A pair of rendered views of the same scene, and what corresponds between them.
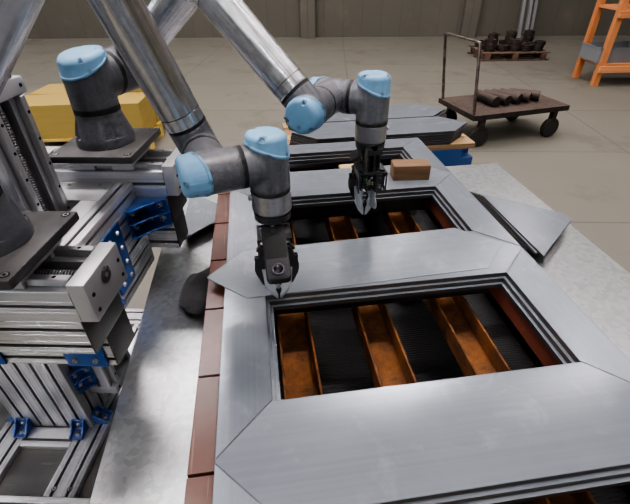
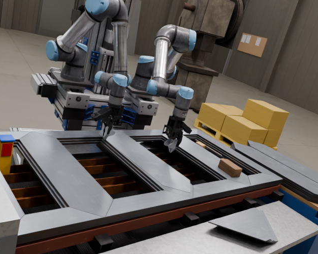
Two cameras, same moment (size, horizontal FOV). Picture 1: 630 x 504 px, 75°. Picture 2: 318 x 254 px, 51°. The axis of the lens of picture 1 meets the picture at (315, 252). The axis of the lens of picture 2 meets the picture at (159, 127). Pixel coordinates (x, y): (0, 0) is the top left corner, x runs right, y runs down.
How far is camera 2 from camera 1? 144 cm
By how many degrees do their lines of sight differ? 51
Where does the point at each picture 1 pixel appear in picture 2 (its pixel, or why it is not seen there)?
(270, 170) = (112, 85)
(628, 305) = not seen: outside the picture
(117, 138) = (138, 85)
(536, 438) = (65, 181)
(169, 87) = (116, 57)
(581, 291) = (196, 242)
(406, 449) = (49, 157)
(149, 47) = (117, 45)
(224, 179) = (102, 80)
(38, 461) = not seen: hidden behind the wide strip
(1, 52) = (80, 29)
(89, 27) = (309, 104)
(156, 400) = not seen: hidden behind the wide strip
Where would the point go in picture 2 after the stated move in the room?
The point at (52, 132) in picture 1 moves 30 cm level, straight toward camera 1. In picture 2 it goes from (210, 122) to (204, 125)
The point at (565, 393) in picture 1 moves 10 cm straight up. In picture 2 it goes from (91, 191) to (97, 169)
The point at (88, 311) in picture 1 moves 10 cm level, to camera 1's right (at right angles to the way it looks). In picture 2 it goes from (65, 102) to (70, 108)
